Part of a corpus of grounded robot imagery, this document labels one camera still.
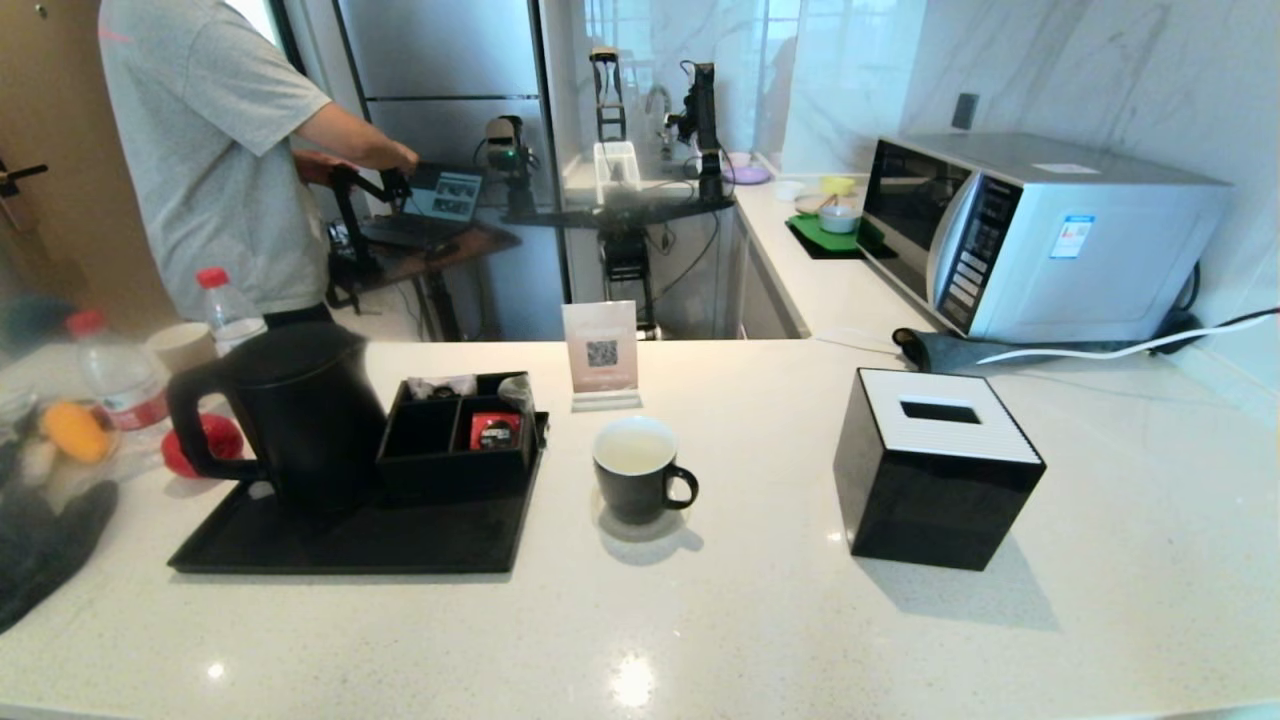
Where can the person in grey t-shirt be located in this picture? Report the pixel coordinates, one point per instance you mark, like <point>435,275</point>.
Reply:
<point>200,150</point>

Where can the red toy apple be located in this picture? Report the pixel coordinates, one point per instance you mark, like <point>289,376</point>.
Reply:
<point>210,440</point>

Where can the yellow bowl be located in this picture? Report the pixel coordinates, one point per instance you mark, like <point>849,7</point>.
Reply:
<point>838,185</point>

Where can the green stool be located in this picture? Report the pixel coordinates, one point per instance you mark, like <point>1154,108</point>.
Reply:
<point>30,320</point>

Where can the white bowl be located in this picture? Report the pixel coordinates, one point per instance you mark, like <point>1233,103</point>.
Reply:
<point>789,189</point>

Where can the dark fabric bag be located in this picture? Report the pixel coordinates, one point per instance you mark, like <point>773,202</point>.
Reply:
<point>40,560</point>

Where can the grey wall socket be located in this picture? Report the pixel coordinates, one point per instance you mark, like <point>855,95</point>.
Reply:
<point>965,112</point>

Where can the grey bowl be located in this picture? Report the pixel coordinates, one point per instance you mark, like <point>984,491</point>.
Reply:
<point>838,220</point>

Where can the orange toy corn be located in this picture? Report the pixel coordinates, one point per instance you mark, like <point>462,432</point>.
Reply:
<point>75,432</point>

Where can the grey refrigerator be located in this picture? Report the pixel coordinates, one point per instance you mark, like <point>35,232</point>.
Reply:
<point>440,60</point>

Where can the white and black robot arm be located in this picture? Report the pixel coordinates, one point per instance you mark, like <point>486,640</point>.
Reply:
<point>703,120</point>

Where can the black mug white inside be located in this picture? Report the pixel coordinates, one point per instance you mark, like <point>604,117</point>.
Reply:
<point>635,490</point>

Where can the purple plate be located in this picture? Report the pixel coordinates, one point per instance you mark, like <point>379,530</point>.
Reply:
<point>750,174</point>

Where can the green mat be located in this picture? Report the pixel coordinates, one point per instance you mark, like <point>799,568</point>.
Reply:
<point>815,236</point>

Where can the QR code sign stand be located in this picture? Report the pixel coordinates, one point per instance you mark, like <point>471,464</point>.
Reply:
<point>600,345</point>

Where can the black compartment organizer box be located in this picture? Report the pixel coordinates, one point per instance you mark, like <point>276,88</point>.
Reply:
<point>430,432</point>

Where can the silver microwave oven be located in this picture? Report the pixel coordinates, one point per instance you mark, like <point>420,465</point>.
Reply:
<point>1100,250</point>

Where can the brown paper cup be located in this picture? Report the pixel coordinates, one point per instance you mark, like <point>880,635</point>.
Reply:
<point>182,345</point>

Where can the black electric kettle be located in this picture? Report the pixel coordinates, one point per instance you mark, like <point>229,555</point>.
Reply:
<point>300,420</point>

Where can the red packaged item with label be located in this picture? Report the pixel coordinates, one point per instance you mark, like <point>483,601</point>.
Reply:
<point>495,432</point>

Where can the open laptop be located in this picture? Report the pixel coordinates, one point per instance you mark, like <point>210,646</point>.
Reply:
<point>440,195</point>

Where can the beige plate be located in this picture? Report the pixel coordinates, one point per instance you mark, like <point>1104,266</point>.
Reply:
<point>808,204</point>

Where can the bright window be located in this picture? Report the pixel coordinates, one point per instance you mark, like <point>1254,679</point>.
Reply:
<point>262,15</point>

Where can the metal faucet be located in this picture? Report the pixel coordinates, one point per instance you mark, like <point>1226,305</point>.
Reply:
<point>655,100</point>

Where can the black tissue box white lid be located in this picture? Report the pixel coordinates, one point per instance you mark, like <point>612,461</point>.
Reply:
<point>930,500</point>

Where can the clear water bottle red cap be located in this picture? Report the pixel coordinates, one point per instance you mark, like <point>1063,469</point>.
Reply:
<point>230,315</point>
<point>120,385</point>

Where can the white dish rack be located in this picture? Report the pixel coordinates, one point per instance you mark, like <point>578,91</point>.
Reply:
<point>620,150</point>

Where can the black serving tray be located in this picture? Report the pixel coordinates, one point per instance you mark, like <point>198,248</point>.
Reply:
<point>400,535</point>

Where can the black ladder-shaped frame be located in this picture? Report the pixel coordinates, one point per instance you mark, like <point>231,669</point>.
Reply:
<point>604,55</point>

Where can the black robot stand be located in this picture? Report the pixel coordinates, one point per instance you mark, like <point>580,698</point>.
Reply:
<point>620,212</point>

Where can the white wrapped packet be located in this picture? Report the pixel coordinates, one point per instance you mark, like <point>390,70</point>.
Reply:
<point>445,386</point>

